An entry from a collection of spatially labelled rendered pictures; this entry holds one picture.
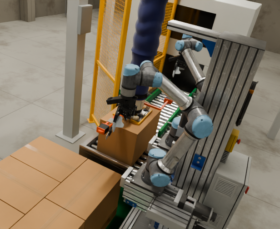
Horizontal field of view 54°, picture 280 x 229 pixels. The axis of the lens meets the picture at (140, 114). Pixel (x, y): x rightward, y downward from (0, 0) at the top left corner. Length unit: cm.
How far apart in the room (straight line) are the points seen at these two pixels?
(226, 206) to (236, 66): 93
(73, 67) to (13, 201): 169
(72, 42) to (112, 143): 131
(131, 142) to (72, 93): 130
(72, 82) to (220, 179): 225
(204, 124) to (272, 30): 1046
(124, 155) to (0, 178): 109
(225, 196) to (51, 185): 142
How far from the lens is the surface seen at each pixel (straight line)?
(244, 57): 157
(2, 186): 255
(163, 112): 381
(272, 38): 1187
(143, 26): 236
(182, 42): 206
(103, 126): 223
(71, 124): 378
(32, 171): 265
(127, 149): 261
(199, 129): 149
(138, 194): 199
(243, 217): 351
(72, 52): 336
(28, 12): 946
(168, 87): 150
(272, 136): 525
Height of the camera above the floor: 233
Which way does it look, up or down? 30 degrees down
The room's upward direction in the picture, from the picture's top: 11 degrees clockwise
